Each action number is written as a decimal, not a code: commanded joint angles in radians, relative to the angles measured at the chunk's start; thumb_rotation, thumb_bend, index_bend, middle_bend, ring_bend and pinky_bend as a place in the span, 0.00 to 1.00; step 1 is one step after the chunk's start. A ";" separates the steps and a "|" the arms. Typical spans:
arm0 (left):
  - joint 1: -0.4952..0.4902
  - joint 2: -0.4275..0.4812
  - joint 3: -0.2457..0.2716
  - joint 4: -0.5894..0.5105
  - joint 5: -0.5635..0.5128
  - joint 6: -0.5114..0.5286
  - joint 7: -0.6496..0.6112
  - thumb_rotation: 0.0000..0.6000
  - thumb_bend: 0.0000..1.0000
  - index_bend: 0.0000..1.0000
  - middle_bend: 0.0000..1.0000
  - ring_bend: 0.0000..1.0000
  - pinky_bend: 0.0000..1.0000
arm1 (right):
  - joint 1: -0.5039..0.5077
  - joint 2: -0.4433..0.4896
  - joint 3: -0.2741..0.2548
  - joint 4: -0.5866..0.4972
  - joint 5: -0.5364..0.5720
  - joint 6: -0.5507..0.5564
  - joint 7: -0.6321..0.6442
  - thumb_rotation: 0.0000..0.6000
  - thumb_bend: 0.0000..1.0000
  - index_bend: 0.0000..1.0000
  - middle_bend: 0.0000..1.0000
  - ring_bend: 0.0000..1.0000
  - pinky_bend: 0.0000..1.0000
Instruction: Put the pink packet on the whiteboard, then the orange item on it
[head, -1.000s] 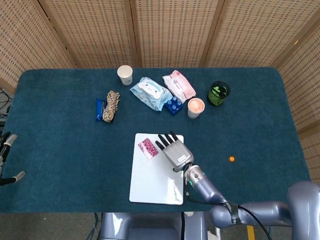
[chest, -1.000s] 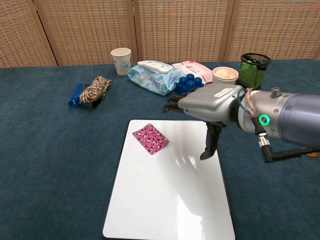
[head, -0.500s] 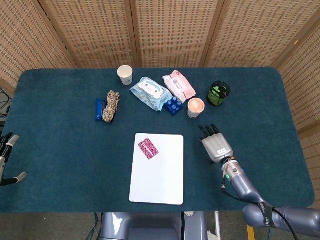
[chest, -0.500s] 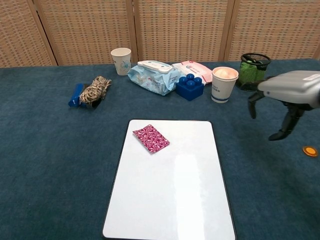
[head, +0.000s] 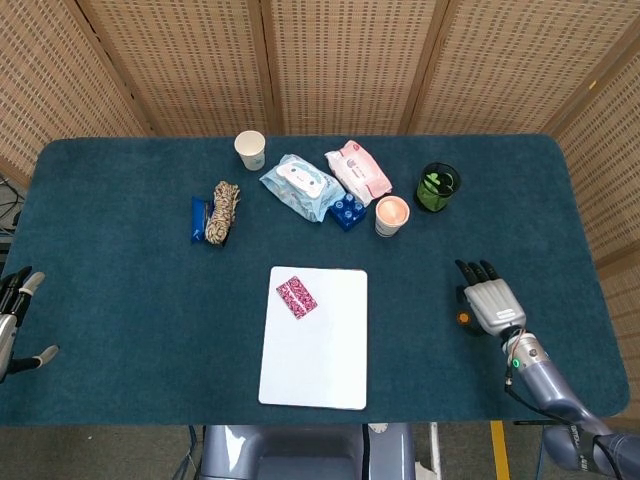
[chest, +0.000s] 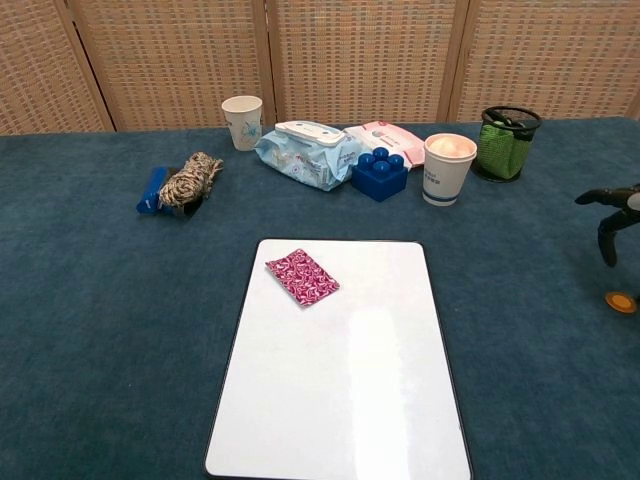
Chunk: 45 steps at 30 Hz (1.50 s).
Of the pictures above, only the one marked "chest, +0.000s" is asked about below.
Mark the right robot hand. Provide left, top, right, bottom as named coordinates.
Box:
left=574, top=183, right=640, bottom=268

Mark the small orange disc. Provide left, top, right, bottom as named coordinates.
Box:
left=604, top=291, right=638, bottom=316

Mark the magenta patterned packet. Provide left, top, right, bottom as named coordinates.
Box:
left=264, top=248, right=342, bottom=309

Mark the blue toy building block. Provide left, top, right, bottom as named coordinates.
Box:
left=350, top=147, right=410, bottom=203

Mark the white rectangular board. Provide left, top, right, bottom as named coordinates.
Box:
left=203, top=238, right=474, bottom=480

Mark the green cloth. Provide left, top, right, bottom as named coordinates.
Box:
left=476, top=121, right=535, bottom=181

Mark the paper cup with blue band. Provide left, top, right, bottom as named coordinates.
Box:
left=422, top=133, right=478, bottom=207

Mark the pink wet wipes pack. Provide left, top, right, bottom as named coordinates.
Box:
left=342, top=120, right=427, bottom=171

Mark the light blue wet wipes pack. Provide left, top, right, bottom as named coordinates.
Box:
left=254, top=120, right=364, bottom=193

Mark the woven folding screen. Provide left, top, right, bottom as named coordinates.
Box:
left=0, top=0, right=640, bottom=137

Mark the white paper cup floral print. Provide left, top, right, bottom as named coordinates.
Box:
left=221, top=95, right=264, bottom=153

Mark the blue cylindrical tool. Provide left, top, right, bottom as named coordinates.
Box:
left=135, top=166, right=169, bottom=217

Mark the teal tablecloth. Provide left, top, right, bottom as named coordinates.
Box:
left=0, top=115, right=640, bottom=480

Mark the beige twisted rope bundle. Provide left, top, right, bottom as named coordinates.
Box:
left=158, top=151, right=225, bottom=210

